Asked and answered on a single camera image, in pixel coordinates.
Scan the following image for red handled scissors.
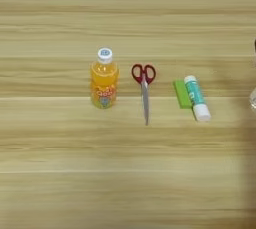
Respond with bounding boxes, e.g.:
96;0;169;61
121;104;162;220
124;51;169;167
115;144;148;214
130;63;157;127

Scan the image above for orange juice bottle white cap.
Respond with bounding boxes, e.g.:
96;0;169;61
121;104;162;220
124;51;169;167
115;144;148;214
89;47;120;110

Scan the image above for green eraser block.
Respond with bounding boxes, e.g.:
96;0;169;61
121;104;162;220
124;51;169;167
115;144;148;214
172;79;194;110

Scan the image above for teal and white glue stick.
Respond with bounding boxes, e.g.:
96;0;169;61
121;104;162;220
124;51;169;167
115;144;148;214
183;74;212;123

